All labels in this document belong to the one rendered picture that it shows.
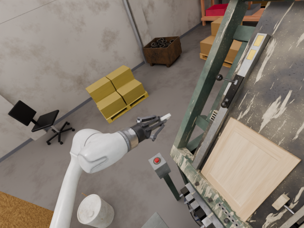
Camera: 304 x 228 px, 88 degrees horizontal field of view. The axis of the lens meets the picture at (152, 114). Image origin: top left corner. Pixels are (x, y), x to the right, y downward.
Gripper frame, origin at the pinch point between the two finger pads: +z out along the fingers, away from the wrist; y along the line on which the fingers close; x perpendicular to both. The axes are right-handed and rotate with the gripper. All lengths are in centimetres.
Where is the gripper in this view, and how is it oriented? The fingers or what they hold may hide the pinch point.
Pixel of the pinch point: (164, 118)
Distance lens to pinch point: 76.9
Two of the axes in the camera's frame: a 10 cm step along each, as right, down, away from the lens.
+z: 7.0, -3.4, 6.3
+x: -3.4, 6.2, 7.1
